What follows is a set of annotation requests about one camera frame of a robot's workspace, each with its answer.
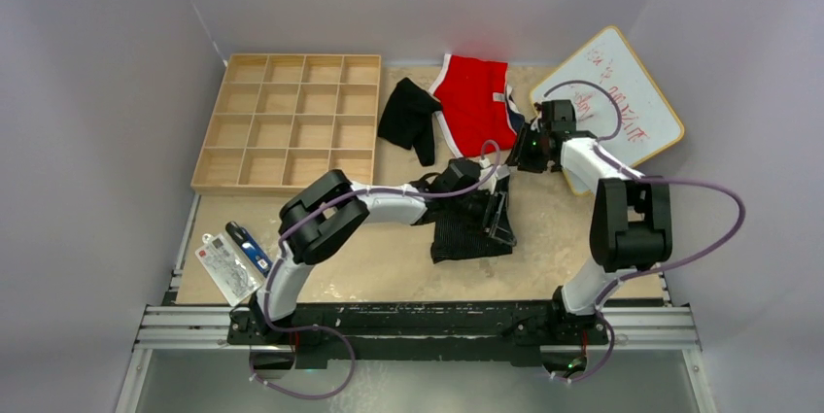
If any wooden compartment tray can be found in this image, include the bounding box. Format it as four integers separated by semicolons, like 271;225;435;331
190;53;382;194

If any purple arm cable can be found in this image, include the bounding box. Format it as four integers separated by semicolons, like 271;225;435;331
247;139;503;399
540;79;748;386

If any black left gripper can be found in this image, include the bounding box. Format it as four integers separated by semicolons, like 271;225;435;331
445;189;514;246

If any plain black underwear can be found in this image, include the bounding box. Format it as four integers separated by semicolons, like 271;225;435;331
377;78;442;167

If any plastic packaged card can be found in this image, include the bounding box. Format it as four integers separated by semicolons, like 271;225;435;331
194;232;263;307

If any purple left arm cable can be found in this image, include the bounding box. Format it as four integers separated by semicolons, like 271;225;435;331
247;139;503;399

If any white board with wooden frame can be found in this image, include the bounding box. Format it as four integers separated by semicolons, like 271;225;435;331
530;26;685;167

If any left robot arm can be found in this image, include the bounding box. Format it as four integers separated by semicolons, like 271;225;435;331
249;157;517;344

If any red white blue underwear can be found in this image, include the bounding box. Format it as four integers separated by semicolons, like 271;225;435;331
429;53;526;157

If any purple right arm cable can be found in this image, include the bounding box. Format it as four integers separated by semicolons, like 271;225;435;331
540;79;748;386

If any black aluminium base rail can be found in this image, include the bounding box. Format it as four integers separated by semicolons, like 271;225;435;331
135;299;700;369

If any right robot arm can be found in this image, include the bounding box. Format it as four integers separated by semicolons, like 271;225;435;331
507;100;672;342

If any black striped underwear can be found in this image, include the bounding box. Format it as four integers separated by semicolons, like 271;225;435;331
420;218;514;263

